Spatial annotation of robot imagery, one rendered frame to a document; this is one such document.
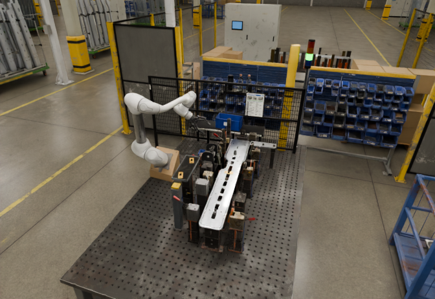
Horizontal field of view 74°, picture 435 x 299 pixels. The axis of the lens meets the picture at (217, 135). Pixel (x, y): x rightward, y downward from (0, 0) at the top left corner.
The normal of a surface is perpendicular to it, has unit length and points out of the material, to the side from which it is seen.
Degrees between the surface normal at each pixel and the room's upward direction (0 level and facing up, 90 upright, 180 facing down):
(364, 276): 0
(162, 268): 0
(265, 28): 90
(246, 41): 90
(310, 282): 0
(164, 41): 90
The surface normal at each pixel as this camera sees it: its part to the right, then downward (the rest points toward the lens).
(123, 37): -0.34, 0.44
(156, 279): 0.01, -0.88
